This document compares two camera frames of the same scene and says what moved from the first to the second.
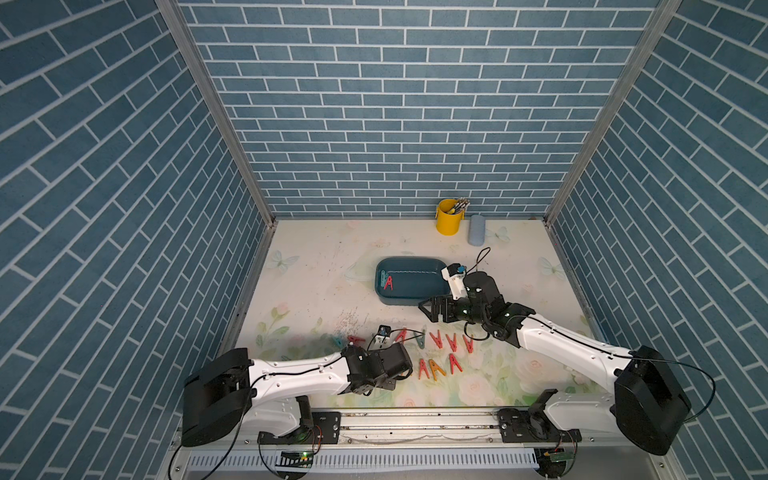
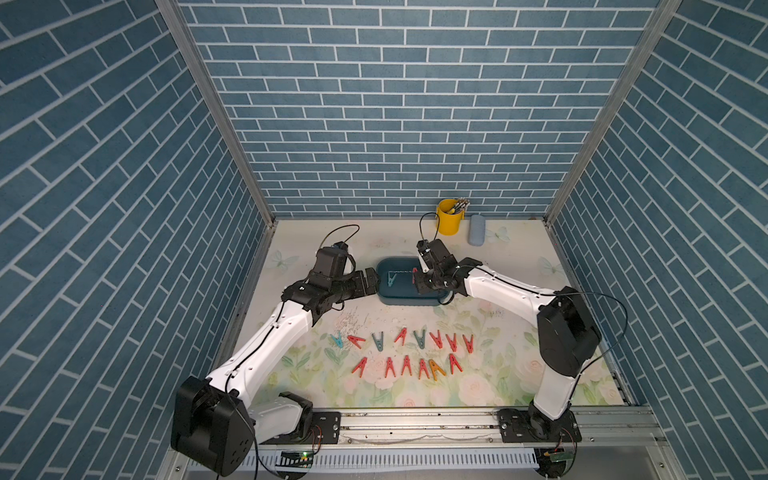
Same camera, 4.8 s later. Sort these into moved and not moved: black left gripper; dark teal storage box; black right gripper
Moved: black right gripper; black left gripper
Not moved: dark teal storage box
